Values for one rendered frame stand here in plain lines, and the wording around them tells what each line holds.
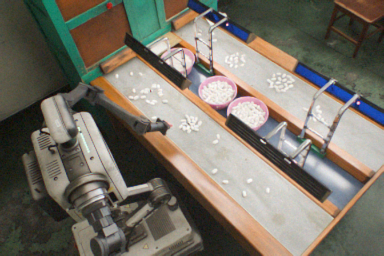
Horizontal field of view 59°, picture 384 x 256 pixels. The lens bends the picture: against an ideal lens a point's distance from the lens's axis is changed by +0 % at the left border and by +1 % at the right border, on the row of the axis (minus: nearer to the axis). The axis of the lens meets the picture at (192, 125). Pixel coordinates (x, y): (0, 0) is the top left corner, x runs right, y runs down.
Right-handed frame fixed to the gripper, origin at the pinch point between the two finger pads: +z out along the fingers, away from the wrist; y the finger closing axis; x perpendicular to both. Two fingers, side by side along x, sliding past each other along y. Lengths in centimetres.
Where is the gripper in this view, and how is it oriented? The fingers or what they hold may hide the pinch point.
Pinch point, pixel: (171, 126)
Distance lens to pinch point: 206.5
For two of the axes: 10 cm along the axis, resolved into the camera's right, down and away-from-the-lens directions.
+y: -6.4, -5.8, 5.0
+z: 6.4, -0.5, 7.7
